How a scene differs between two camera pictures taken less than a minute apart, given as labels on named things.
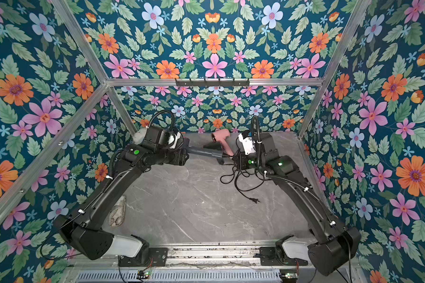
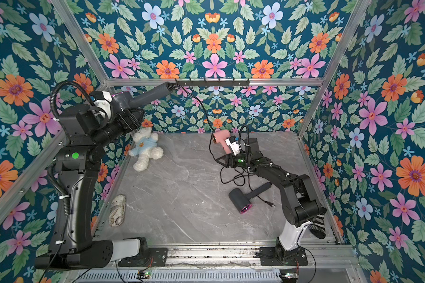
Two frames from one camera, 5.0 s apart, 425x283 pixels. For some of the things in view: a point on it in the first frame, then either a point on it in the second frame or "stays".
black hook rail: x=219 y=83 stays
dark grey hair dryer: x=213 y=150 → x=122 y=101
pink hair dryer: x=220 y=135 stays
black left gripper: x=179 y=157 → x=132 y=125
